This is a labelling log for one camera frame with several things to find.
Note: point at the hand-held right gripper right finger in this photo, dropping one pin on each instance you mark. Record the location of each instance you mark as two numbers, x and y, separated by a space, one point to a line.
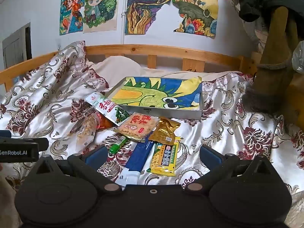
209 155

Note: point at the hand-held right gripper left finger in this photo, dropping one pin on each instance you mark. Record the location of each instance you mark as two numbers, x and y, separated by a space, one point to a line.
96 156

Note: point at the small green tube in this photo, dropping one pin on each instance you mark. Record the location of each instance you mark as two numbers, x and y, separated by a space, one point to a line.
117 147

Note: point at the orange clear noodle snack packet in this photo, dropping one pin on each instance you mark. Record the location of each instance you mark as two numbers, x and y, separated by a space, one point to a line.
87 128

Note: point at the long blue box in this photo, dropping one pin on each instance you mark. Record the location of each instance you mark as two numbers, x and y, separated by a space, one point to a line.
137 161

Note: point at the yellow biscuit packet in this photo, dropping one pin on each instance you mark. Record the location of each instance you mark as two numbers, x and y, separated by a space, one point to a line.
163 159

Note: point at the green white snack packet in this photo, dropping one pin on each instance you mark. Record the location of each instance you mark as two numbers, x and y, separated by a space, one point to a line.
106 106

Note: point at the clear rice cracker packet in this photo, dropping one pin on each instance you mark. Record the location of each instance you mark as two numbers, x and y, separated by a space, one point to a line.
137 127

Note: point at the gold foil snack packet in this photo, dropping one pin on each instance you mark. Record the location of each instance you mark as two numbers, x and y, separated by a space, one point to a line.
163 130

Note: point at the grey shallow box with drawing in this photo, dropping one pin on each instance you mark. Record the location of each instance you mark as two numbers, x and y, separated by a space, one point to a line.
154 95

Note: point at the floral satin blanket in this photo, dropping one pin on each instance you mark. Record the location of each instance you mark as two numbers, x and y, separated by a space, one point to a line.
47 87

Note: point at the grey fur-trimmed garment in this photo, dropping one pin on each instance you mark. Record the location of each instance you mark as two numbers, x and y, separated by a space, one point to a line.
263 99

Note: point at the wooden bed headboard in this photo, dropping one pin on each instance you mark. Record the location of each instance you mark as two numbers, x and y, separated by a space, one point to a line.
118 49

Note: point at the grey patterned hanging cloth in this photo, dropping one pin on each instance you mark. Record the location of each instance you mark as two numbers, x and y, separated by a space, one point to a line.
254 33

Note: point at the clear plastic bag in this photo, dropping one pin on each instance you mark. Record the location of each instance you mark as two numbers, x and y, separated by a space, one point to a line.
299 57

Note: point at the grey wall hatch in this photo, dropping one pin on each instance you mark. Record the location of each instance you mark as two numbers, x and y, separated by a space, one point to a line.
16 45

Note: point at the wooden bunk post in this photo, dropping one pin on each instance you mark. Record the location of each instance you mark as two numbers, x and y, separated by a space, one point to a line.
277 40

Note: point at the white wall conduit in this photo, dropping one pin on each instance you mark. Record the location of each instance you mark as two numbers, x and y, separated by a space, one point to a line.
123 16

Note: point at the orange-haired figure wall poster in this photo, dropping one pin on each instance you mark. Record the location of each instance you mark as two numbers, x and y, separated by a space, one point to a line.
71 11

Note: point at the blond figure wall poster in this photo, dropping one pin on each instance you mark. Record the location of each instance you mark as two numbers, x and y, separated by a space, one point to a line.
99 9

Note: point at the landscape wall drawing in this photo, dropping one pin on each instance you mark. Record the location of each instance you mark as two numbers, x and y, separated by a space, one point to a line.
197 7

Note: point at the swirl and seaweed wall drawing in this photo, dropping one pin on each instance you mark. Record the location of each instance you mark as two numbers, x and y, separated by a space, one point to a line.
147 7

